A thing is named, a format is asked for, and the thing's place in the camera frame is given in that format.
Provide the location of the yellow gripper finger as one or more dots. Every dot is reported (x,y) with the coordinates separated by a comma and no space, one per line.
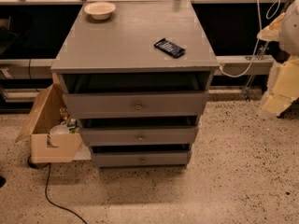
(282,88)
(274,31)

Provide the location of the grey bottom drawer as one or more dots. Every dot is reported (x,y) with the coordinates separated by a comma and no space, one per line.
(141,159)

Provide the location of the grey drawer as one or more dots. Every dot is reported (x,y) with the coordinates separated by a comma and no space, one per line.
(141,159)
(139,136)
(135,104)

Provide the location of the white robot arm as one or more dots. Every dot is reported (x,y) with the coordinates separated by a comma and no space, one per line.
(290,43)

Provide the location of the grey top drawer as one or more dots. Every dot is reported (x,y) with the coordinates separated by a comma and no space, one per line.
(135,104)

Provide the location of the grey middle drawer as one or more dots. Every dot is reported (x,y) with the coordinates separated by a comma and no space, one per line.
(139,136)

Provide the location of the grey drawer cabinet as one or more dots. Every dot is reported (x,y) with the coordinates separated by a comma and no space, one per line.
(118,55)

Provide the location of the metal pole stand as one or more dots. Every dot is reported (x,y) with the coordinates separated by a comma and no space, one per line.
(258,55)

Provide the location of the white bowl on cabinet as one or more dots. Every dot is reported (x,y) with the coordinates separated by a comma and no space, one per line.
(100,10)

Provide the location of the green items in box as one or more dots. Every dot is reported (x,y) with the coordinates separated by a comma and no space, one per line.
(68,121)

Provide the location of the cardboard box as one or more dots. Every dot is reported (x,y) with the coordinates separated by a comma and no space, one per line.
(45,115)

